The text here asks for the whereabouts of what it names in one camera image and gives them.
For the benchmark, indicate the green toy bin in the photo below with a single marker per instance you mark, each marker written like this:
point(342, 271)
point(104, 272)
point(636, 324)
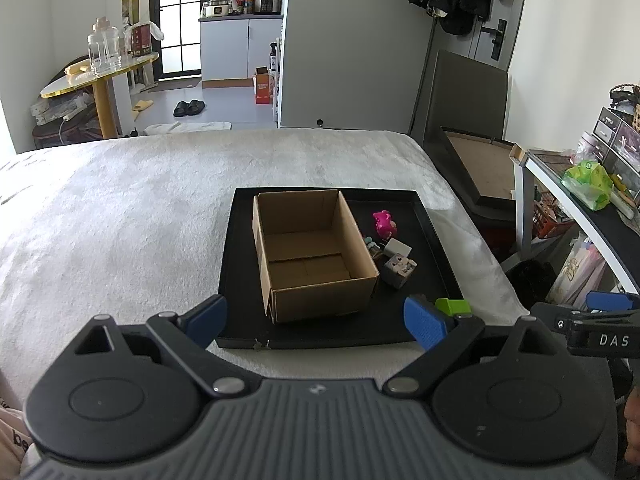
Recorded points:
point(453, 307)

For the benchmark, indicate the black shallow tray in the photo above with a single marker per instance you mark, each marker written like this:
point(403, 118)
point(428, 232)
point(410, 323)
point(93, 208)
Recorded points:
point(381, 322)

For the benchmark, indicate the black slippers pair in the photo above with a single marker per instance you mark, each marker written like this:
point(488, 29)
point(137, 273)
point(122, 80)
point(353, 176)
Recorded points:
point(192, 108)

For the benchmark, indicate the round gold side table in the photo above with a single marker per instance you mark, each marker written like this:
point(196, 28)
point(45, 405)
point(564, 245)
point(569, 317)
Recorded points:
point(110, 93)

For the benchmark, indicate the white charger plug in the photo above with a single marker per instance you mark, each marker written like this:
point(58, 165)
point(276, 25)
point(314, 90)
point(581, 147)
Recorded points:
point(394, 247)

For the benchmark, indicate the black framed board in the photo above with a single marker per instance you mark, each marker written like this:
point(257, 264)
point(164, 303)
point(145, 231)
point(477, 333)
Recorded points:
point(478, 168)

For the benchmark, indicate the green snack bag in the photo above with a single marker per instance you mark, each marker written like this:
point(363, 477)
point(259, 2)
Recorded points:
point(589, 183)

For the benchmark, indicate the black door handle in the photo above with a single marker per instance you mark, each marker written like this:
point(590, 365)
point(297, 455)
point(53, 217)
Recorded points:
point(497, 33)

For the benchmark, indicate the clear glass jar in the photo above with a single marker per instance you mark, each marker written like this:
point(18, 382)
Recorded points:
point(104, 47)

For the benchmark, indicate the orange cardboard box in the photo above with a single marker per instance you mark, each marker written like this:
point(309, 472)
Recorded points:
point(262, 86)

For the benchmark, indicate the white kitchen cabinet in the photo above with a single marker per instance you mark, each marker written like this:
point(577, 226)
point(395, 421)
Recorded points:
point(233, 46)

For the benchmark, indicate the black desk shelf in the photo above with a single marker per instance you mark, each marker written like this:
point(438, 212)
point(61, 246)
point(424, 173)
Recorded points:
point(617, 244)

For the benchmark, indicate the yellow slippers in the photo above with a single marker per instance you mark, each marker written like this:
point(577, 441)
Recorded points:
point(140, 107)

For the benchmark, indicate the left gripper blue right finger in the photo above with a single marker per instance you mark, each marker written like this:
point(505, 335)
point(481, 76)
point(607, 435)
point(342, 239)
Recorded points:
point(425, 322)

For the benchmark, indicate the pink bird toy figure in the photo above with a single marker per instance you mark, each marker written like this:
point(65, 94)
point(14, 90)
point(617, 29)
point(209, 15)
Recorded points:
point(384, 224)

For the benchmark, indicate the brown cardboard box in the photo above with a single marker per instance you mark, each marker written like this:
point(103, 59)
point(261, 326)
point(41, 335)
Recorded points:
point(311, 255)

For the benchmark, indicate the red tin can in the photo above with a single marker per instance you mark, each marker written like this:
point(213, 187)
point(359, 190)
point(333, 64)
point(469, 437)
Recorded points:
point(140, 39)

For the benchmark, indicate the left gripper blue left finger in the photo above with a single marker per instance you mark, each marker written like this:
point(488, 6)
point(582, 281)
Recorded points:
point(203, 323)

